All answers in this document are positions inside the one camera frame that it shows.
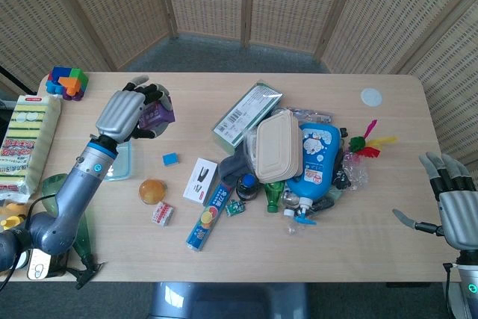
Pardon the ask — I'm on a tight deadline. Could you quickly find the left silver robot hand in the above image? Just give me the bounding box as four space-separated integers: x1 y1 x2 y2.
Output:
95 75 176 144

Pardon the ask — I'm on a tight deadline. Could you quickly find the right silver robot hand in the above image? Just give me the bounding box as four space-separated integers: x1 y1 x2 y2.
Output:
391 151 478 252

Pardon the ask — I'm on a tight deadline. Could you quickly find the purple small box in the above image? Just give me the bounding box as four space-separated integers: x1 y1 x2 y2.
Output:
137 101 177 129

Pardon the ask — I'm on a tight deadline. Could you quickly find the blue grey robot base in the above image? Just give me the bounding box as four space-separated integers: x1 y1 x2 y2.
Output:
148 282 311 319

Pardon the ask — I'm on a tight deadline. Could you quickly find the clear blue plastic container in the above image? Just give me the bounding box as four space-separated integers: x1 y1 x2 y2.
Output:
102 140 134 183

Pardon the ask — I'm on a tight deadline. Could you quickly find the colourful block puzzle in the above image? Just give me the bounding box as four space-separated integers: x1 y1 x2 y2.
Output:
45 66 90 102

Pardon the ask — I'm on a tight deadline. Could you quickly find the orange translucent ball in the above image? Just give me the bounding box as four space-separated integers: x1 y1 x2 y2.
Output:
138 179 167 206

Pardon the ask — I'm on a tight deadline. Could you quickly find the yellow sponge multipack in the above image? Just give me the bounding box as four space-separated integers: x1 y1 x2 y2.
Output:
0 94 63 202

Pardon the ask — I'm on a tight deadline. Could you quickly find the white stapler box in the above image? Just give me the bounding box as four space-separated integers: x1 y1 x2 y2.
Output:
181 157 219 207

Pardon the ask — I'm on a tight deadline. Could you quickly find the red white small packet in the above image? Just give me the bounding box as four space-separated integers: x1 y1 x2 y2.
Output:
150 201 177 227

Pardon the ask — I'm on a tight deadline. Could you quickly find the crinkled clear plastic wrap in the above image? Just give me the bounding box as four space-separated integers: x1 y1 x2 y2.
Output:
341 149 369 191

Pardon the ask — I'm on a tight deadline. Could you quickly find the colourful feather toy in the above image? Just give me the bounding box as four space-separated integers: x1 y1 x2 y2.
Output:
348 118 399 160

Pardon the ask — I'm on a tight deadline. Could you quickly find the grey cloth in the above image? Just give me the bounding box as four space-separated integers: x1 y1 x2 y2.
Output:
217 149 255 190

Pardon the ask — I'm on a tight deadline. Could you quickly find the black crumpled item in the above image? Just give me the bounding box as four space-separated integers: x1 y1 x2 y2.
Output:
331 127 353 191

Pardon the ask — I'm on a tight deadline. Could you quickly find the long green white box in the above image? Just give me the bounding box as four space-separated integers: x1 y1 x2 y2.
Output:
210 80 284 149

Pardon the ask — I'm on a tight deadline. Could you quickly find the green plastic bottle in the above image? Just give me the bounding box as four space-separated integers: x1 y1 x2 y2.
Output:
40 173 96 264

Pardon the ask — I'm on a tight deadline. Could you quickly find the clear plastic bag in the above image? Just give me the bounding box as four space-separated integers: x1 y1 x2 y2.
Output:
241 127 263 167

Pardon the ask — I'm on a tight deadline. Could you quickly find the blue cling film box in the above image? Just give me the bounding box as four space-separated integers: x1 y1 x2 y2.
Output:
185 181 234 254

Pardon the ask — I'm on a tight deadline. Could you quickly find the dark oblong object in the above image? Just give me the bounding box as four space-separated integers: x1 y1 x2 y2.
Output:
308 195 335 214

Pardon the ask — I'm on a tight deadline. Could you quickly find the dark ink bottle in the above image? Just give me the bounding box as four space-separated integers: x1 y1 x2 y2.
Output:
235 173 258 202

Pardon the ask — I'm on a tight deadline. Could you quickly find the white round disc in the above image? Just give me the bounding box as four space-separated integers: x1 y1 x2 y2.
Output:
360 87 385 108

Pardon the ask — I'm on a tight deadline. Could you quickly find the yellow toy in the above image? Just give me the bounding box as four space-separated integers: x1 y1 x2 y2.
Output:
0 201 31 232

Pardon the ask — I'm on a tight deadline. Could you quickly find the small green white packet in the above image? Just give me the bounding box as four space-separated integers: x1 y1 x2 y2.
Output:
224 199 246 219

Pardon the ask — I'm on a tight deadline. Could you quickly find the blue detergent bottle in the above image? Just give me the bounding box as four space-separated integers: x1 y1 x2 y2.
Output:
285 121 344 219

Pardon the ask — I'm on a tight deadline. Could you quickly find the blue plastic pump piece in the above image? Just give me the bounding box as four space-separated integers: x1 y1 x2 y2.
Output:
292 212 318 228

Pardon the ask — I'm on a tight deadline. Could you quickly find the black clamp tool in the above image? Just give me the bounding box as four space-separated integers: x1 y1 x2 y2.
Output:
66 254 108 291

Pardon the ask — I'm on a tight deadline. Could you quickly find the beige lunch box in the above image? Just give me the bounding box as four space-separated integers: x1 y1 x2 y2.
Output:
255 108 305 182

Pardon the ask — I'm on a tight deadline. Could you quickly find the small clear plastic bottle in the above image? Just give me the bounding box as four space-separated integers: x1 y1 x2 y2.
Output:
281 188 304 218

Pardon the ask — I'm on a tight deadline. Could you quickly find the tin can white label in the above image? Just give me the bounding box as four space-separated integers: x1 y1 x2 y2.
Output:
26 247 72 281

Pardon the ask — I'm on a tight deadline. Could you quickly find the small green bottle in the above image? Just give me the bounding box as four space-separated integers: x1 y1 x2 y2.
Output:
263 180 287 214

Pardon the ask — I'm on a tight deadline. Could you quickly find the clear flat plastic packet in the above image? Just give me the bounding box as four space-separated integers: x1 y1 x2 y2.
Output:
277 106 335 125

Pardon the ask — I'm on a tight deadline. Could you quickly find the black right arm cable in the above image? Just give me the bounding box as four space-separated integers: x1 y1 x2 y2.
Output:
441 260 459 319

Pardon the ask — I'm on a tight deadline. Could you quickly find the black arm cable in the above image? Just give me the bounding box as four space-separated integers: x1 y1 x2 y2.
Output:
441 260 459 319
0 194 58 294

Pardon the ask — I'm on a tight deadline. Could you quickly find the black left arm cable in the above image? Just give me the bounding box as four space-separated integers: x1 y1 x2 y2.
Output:
0 194 58 294

